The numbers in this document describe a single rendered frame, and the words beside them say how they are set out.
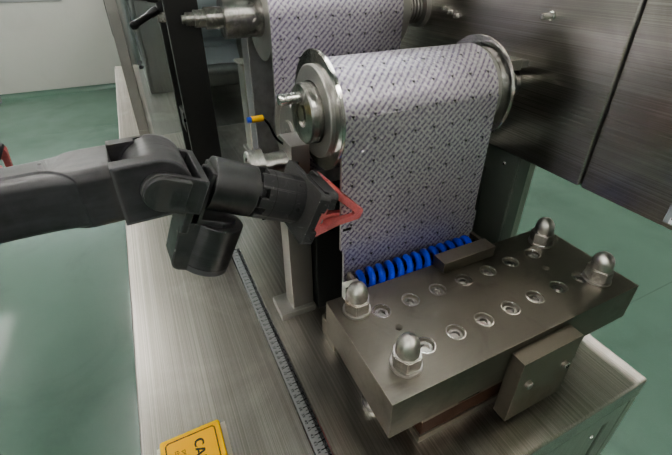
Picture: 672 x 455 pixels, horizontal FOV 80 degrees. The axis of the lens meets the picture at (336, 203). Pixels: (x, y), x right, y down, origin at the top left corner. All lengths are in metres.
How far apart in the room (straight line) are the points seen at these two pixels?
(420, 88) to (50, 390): 1.81
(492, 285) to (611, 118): 0.26
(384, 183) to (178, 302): 0.43
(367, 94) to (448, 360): 0.31
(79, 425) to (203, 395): 1.25
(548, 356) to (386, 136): 0.32
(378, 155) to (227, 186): 0.19
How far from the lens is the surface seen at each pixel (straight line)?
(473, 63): 0.58
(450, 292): 0.58
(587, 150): 0.64
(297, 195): 0.45
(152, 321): 0.76
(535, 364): 0.55
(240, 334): 0.69
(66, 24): 6.02
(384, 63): 0.51
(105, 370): 1.98
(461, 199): 0.64
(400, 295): 0.56
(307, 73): 0.51
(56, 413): 1.94
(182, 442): 0.58
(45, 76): 6.15
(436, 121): 0.54
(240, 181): 0.42
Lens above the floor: 1.41
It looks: 31 degrees down
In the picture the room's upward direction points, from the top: straight up
